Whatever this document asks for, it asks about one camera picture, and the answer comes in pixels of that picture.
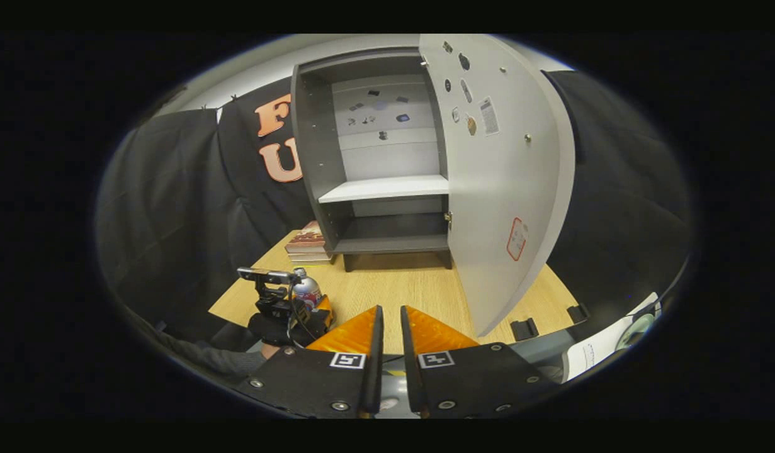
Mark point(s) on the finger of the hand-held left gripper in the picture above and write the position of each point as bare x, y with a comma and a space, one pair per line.
324, 311

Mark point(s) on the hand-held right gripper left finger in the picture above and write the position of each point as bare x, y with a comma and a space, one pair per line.
371, 377

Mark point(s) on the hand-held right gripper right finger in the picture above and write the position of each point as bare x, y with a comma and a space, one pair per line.
411, 371

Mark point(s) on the printed metal bottle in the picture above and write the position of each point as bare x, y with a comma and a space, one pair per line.
306, 290

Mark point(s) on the dark grey cabinet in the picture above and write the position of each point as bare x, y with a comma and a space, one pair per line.
311, 157

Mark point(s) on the white cabinet door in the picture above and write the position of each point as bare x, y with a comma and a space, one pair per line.
500, 189

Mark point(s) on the white cabinet shelf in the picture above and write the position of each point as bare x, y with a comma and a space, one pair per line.
387, 187

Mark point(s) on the yellow cover book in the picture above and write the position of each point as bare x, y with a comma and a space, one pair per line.
313, 263

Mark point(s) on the white paged book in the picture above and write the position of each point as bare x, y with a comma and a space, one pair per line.
310, 259
308, 255

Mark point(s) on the red brown cover book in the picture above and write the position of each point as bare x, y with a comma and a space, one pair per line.
305, 238

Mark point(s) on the black table clamp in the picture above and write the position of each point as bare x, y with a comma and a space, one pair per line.
577, 313
524, 328

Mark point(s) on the white paper sheet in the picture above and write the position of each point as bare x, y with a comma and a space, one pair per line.
588, 358

